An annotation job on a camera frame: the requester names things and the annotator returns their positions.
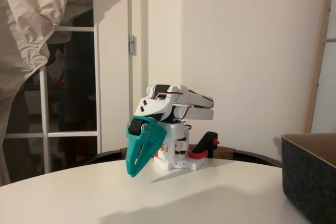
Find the beige crumpled sheet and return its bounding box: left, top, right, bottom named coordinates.
left=0, top=0, right=127, bottom=186

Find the dark grey felt bin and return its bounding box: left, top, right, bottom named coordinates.
left=280, top=132, right=336, bottom=224

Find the red white black servo cable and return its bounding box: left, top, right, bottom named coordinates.
left=181, top=104, right=194, bottom=122
left=154, top=91, right=190, bottom=101

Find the light wooden frame post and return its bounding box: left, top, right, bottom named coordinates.
left=303, top=0, right=336, bottom=134

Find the white glazed door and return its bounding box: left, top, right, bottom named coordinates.
left=0, top=6, right=103, bottom=175

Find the dark wooden chair back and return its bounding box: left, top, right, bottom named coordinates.
left=83, top=145, right=283, bottom=167

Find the translucent grey frame panel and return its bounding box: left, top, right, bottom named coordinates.
left=313, top=0, right=336, bottom=134

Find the black clamp with red pad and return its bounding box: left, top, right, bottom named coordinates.
left=188, top=131, right=220, bottom=161

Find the silver door hinge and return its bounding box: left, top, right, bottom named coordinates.
left=128, top=35, right=137, bottom=56

